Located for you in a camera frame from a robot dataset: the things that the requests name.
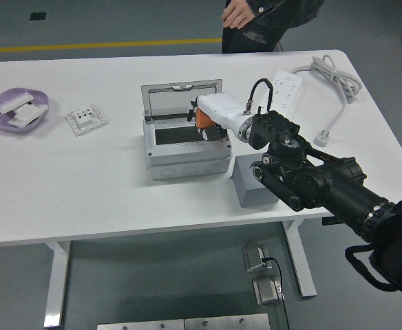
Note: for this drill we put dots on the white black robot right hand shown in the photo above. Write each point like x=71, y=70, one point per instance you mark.
x=220, y=108

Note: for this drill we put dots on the person's hand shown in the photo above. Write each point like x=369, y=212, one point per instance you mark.
x=239, y=13

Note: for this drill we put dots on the orange cylinder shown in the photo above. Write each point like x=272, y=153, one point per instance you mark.
x=204, y=120

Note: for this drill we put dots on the grey junction box clear lid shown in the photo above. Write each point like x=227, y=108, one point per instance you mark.
x=187, y=161

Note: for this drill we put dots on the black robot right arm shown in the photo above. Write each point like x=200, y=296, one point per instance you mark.
x=342, y=192

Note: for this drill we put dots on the person's forearm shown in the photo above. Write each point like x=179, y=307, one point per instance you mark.
x=287, y=12

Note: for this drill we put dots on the grey cube with round hole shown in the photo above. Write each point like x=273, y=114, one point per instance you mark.
x=245, y=178

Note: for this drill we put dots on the metal floor outlet box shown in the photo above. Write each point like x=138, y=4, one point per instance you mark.
x=254, y=259
x=268, y=292

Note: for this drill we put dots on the person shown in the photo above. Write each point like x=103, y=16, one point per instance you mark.
x=249, y=39

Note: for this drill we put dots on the white power strip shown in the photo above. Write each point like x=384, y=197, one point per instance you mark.
x=287, y=93

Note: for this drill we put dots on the white table leg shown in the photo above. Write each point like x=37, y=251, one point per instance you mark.
x=302, y=275
x=54, y=292

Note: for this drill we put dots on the white plastic block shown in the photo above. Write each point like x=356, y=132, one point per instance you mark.
x=20, y=122
x=32, y=110

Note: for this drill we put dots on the long white plastic bar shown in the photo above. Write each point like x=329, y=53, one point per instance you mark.
x=15, y=101

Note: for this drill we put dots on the white wall socket plate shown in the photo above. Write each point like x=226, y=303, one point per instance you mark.
x=87, y=120

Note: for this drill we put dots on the metal base plate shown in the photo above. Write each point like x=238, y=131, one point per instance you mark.
x=139, y=325
x=226, y=322

